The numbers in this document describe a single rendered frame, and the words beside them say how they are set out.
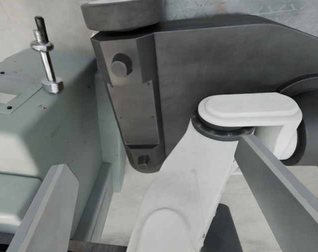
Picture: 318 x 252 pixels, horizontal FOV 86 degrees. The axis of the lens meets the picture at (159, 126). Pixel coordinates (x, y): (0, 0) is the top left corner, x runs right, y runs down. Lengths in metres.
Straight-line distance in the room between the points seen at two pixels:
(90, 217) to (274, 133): 1.07
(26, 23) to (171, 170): 1.13
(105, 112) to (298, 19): 0.92
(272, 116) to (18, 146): 0.60
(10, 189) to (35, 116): 0.22
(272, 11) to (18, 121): 0.77
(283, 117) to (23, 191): 0.68
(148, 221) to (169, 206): 0.04
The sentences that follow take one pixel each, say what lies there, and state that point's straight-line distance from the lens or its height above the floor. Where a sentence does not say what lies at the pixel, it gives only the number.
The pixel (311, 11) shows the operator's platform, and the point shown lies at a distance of 0.73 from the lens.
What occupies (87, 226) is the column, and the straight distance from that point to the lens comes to 1.22.
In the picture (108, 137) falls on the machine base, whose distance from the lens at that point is 1.20.
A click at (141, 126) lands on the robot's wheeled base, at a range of 0.56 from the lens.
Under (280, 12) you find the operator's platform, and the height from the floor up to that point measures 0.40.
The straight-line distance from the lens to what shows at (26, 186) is 0.66.
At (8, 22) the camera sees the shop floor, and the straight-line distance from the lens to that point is 1.33.
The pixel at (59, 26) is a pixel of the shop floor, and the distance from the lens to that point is 1.18.
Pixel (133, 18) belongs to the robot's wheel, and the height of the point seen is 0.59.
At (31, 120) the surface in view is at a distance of 0.59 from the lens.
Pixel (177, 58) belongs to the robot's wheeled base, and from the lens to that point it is 0.46.
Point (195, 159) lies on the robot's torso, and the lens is 0.34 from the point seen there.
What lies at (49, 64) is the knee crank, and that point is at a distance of 0.64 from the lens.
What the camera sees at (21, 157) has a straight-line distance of 0.61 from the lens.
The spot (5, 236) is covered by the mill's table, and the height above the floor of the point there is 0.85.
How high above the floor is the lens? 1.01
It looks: 49 degrees down
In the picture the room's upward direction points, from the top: 175 degrees counter-clockwise
